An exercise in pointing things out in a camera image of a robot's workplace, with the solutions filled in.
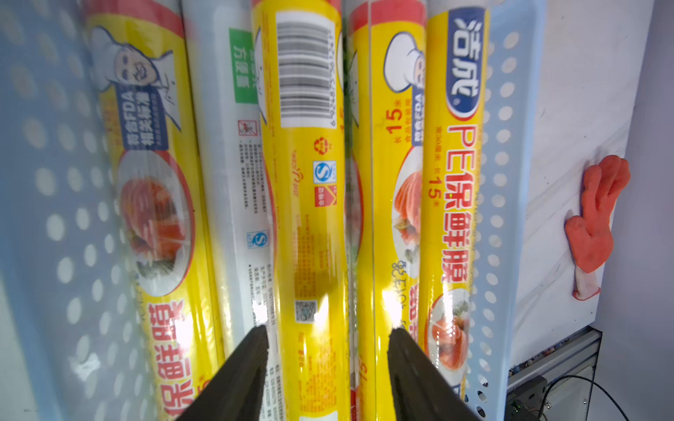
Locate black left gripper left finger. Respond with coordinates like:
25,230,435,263
177,326,269,421

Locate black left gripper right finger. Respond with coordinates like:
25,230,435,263
387,328,479,421

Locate yellow plastic wrap roll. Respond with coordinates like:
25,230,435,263
84,1,224,420

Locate blue plastic basket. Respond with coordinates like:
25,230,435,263
1,1,545,420

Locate red work glove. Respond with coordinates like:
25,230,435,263
564,155,631,302

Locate yellow roll far left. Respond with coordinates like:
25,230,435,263
251,1,351,420

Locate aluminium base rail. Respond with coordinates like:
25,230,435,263
504,326,603,420

